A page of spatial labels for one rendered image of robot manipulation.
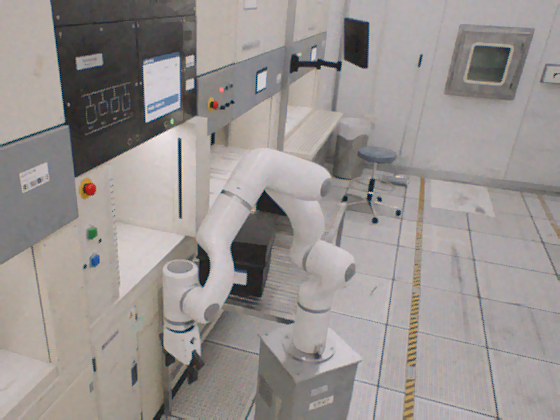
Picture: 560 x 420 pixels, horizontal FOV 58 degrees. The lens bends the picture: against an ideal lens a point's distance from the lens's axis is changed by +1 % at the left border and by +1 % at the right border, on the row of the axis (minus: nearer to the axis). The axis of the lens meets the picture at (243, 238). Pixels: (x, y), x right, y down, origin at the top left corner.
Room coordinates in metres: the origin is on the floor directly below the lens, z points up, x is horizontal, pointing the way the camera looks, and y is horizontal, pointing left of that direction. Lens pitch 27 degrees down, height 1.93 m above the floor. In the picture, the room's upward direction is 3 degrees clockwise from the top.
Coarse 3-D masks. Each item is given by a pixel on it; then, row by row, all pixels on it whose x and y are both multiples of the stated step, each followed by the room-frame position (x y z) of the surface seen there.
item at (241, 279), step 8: (200, 264) 1.80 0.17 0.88; (208, 264) 1.79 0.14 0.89; (200, 272) 1.80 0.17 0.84; (208, 272) 1.79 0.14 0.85; (240, 272) 1.77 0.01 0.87; (248, 272) 1.76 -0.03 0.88; (256, 272) 1.76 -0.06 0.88; (264, 272) 1.79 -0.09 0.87; (200, 280) 1.80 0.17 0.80; (240, 280) 1.77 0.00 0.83; (248, 280) 1.76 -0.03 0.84; (256, 280) 1.76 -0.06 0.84; (264, 280) 1.82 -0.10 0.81; (232, 288) 1.77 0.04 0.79; (240, 288) 1.77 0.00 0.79; (248, 288) 1.76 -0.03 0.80; (256, 288) 1.76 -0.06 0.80; (256, 296) 1.76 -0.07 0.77
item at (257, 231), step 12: (252, 216) 2.02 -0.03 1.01; (264, 216) 2.03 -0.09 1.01; (240, 228) 1.89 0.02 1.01; (252, 228) 1.90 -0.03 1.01; (264, 228) 1.91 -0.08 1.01; (240, 240) 1.78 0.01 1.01; (252, 240) 1.79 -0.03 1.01; (264, 240) 1.79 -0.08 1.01; (204, 252) 1.79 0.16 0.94; (240, 252) 1.77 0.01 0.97; (252, 252) 1.76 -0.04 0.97; (264, 252) 1.75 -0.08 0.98; (240, 264) 1.76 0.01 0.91; (252, 264) 1.76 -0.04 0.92; (264, 264) 1.75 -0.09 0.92
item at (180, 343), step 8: (168, 328) 0.99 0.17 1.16; (192, 328) 1.00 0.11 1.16; (168, 336) 1.02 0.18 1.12; (176, 336) 0.99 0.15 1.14; (184, 336) 0.98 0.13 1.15; (192, 336) 0.99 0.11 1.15; (168, 344) 1.02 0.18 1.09; (176, 344) 0.99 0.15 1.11; (184, 344) 0.98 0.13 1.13; (192, 344) 0.99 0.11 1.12; (176, 352) 1.00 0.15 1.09; (184, 352) 0.98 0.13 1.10; (184, 360) 0.98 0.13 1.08
